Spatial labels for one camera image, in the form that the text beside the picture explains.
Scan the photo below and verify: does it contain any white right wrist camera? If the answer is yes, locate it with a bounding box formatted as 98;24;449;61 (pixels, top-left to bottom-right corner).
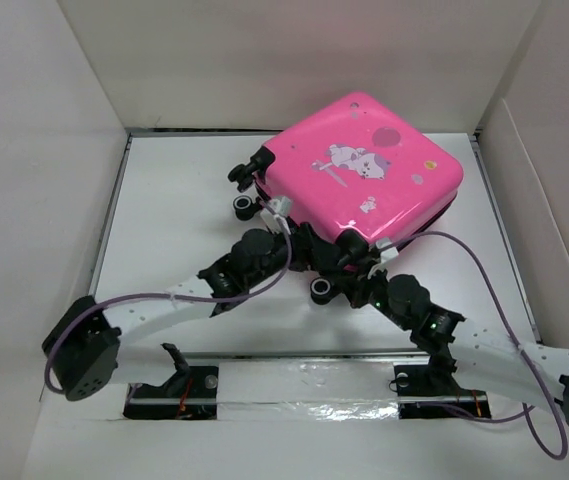
367;237;399;279

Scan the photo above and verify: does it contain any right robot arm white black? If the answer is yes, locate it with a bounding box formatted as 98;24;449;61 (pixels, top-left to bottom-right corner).
339;273;569;426

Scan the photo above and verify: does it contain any pink hard-shell suitcase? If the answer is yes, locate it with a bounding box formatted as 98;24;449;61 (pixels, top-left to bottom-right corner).
227;90;465;305

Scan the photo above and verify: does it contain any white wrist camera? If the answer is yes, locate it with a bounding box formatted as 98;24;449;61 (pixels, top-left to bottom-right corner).
259;196;293;234
367;237;399;279

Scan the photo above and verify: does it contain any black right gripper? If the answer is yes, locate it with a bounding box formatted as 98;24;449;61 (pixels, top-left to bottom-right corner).
332;260;411;331

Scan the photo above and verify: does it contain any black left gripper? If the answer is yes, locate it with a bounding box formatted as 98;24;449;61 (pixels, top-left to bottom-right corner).
245;221;337;289

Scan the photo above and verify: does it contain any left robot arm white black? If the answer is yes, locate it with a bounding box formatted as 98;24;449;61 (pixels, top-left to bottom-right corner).
42;224;342;401

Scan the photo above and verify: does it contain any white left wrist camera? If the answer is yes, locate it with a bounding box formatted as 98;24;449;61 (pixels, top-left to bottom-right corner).
259;196;293;234

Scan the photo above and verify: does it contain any white foam block with tape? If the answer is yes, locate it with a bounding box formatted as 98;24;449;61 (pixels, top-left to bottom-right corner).
216;359;399;422

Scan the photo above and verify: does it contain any black metal base rail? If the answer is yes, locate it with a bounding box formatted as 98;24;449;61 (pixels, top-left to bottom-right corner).
123;356;492;421

